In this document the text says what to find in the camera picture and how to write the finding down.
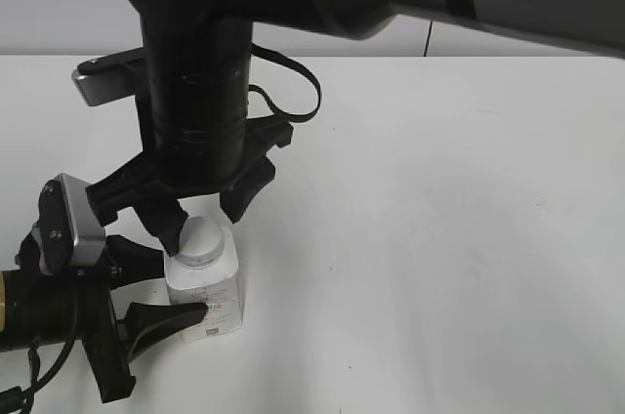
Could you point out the white plastic bottle cap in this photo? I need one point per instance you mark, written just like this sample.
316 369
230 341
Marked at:
202 242

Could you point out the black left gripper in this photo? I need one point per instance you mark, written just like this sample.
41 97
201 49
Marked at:
110 349

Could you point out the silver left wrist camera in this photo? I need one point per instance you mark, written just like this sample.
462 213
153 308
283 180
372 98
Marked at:
70 233

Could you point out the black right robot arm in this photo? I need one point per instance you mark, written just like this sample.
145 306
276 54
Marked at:
192 92

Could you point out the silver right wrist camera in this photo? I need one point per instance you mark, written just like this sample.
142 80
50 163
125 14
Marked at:
111 78

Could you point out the white yili changqing yogurt bottle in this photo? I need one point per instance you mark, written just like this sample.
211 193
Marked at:
218 286

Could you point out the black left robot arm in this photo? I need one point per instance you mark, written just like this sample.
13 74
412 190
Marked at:
48 314

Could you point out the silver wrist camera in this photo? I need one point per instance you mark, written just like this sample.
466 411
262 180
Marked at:
111 78
70 233

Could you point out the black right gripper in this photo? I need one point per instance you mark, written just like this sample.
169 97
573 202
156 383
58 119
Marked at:
233 164

